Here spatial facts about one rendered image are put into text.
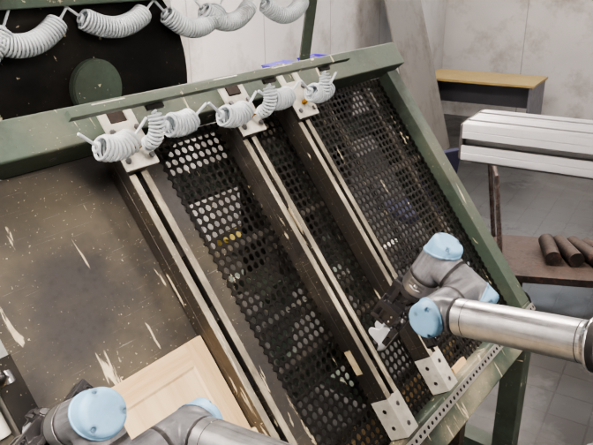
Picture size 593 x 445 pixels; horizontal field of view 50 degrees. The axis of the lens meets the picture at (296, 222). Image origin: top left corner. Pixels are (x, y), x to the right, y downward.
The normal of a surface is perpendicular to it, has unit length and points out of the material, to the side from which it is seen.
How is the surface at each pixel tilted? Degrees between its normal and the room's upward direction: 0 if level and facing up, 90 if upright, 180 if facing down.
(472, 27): 90
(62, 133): 53
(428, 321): 90
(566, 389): 0
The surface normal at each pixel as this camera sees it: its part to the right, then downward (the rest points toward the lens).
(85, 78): 0.79, 0.22
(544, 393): -0.01, -0.92
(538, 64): -0.53, 0.32
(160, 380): 0.62, -0.38
